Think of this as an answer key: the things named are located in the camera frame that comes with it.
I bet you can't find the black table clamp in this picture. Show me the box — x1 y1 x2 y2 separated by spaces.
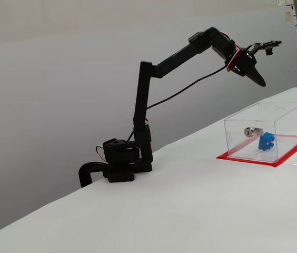
78 162 112 188

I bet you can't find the blue lego brick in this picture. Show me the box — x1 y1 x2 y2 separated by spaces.
258 132 275 151

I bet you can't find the black camera cable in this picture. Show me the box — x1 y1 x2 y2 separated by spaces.
146 65 228 110

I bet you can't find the transparent plastic box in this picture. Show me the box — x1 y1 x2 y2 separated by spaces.
223 102 297 163

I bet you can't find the red tape rectangle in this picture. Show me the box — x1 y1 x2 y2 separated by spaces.
216 133 297 168

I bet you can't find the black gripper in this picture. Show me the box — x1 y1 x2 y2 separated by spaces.
224 49 266 87

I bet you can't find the silver lock cylinder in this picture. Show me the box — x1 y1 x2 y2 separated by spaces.
244 126 264 138

